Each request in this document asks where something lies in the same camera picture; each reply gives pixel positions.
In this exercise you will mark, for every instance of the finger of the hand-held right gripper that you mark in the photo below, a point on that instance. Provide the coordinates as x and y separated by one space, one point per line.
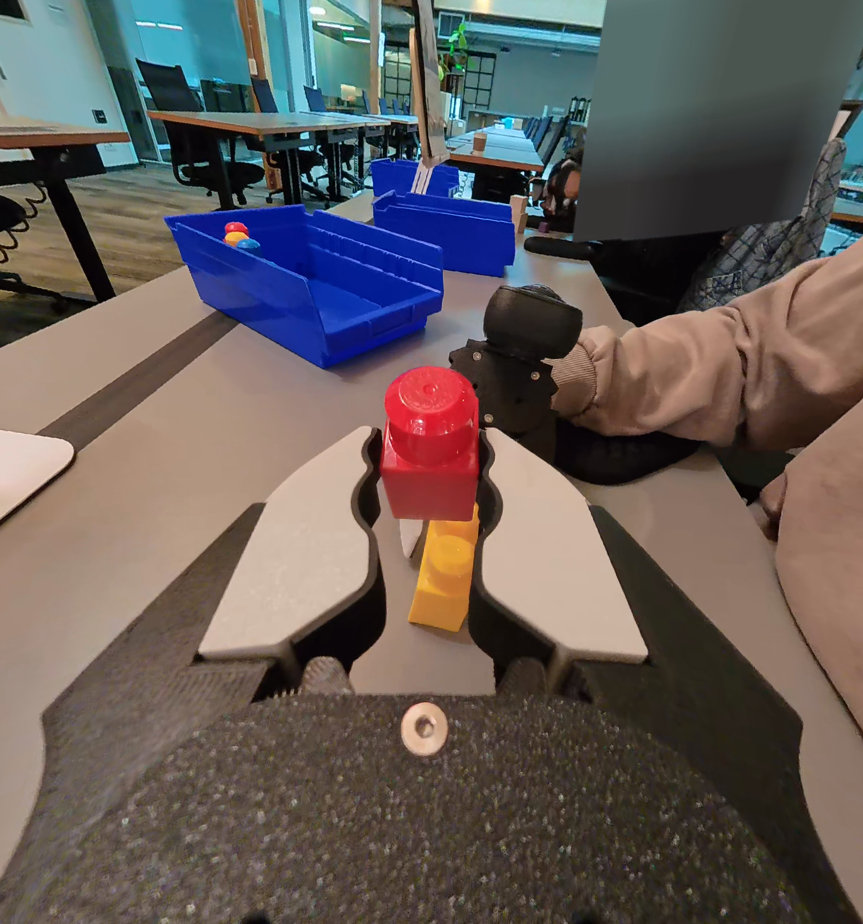
411 538

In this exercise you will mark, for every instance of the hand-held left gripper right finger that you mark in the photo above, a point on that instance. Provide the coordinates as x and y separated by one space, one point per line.
554 570

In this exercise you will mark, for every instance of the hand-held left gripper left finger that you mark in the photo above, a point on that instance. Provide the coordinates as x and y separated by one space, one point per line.
294 570

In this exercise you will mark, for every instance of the blue plastic storage bin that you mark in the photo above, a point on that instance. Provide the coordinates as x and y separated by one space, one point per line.
395 177
438 231
272 303

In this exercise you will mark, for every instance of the person's right forearm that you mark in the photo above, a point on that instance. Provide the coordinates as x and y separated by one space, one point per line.
727 361

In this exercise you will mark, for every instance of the black desk mat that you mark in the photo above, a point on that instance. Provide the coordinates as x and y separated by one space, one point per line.
619 458
554 249

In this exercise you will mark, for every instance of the small wooden block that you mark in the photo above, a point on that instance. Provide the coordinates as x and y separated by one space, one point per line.
519 215

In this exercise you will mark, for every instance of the wooden office desk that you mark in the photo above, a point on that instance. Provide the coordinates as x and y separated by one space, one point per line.
34 133
258 123
503 155

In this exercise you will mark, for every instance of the brown cup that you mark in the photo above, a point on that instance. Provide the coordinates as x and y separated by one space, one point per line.
480 144

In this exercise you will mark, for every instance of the person's beige sweater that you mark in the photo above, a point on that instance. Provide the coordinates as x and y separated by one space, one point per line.
850 577

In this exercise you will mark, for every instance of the wood-framed poster board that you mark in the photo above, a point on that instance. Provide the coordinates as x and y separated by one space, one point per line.
428 86

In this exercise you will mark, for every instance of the green plant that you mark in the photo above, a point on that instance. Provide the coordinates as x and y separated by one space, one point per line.
454 50

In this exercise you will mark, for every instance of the wooden post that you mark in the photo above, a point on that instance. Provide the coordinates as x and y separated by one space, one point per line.
256 43

